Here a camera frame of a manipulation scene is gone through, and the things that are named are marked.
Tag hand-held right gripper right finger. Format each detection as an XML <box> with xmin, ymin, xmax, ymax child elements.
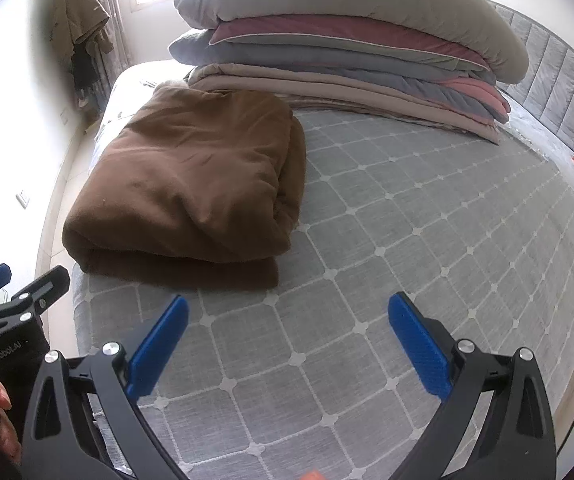
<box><xmin>387</xmin><ymin>291</ymin><xmax>557</xmax><ymax>480</ymax></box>

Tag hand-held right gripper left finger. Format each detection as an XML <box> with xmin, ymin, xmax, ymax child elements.
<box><xmin>21</xmin><ymin>294</ymin><xmax>190</xmax><ymax>480</ymax></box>

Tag brown coat with fur collar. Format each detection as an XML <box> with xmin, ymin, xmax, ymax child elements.
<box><xmin>62</xmin><ymin>80</ymin><xmax>308</xmax><ymax>291</ymax></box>

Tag hanging dark clothes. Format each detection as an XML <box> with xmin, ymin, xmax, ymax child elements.
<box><xmin>69</xmin><ymin>42</ymin><xmax>98</xmax><ymax>111</ymax></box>

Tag person's left hand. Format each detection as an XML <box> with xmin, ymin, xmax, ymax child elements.
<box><xmin>0</xmin><ymin>381</ymin><xmax>24</xmax><ymax>466</ymax></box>

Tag grey checked bed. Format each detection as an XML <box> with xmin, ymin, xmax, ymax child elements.
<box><xmin>69</xmin><ymin>60</ymin><xmax>574</xmax><ymax>480</ymax></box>

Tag pink folded quilt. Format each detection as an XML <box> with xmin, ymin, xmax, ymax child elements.
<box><xmin>440</xmin><ymin>77</ymin><xmax>512</xmax><ymax>123</ymax></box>

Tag patterned curtain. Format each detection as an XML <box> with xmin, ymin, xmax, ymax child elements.
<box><xmin>79</xmin><ymin>0</ymin><xmax>132</xmax><ymax>106</ymax></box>

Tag beige folded quilt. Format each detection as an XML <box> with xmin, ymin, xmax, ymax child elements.
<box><xmin>187</xmin><ymin>62</ymin><xmax>500</xmax><ymax>146</ymax></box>

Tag hanging olive jacket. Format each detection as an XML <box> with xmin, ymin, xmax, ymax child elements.
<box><xmin>52</xmin><ymin>0</ymin><xmax>112</xmax><ymax>56</ymax></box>

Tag grey padded headboard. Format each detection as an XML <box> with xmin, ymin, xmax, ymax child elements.
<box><xmin>487</xmin><ymin>0</ymin><xmax>574</xmax><ymax>181</ymax></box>

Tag maroon folded quilt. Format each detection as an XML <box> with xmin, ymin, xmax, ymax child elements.
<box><xmin>209</xmin><ymin>14</ymin><xmax>490</xmax><ymax>73</ymax></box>

